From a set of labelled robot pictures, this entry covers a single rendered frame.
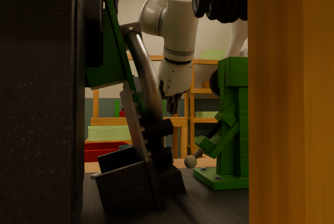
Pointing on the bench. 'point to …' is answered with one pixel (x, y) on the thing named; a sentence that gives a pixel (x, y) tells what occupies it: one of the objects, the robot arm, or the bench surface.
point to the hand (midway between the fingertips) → (172, 106)
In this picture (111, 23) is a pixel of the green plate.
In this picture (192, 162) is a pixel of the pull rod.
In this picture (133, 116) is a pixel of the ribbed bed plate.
